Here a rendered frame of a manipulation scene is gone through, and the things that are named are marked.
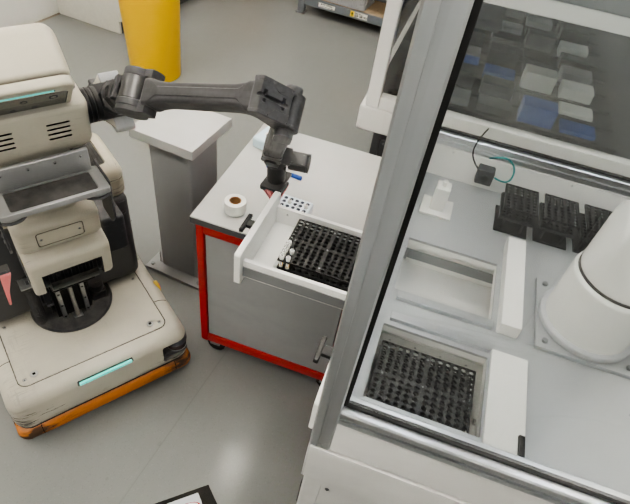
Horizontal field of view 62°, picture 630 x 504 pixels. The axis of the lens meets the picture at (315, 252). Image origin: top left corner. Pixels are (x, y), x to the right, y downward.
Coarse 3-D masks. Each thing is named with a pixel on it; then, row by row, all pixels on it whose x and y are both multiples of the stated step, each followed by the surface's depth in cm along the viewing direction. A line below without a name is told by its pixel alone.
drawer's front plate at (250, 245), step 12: (276, 192) 151; (276, 204) 151; (264, 216) 143; (252, 228) 139; (264, 228) 146; (252, 240) 138; (240, 252) 132; (252, 252) 142; (240, 264) 134; (240, 276) 138
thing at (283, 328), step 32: (256, 160) 189; (320, 160) 194; (352, 160) 196; (224, 192) 174; (256, 192) 176; (288, 192) 178; (320, 192) 181; (352, 192) 183; (224, 224) 163; (352, 224) 171; (224, 256) 175; (224, 288) 186; (256, 288) 180; (224, 320) 199; (256, 320) 193; (288, 320) 187; (320, 320) 181; (256, 352) 206; (288, 352) 200; (320, 384) 212
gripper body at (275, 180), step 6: (270, 168) 154; (270, 174) 155; (276, 174) 155; (282, 174) 156; (288, 174) 162; (264, 180) 158; (270, 180) 157; (276, 180) 156; (282, 180) 157; (264, 186) 156; (270, 186) 157; (276, 186) 157; (282, 186) 157
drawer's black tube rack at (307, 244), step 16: (304, 224) 147; (304, 240) 143; (320, 240) 143; (336, 240) 149; (352, 240) 145; (304, 256) 138; (320, 256) 139; (336, 256) 144; (352, 256) 145; (304, 272) 138; (320, 272) 139; (336, 272) 140
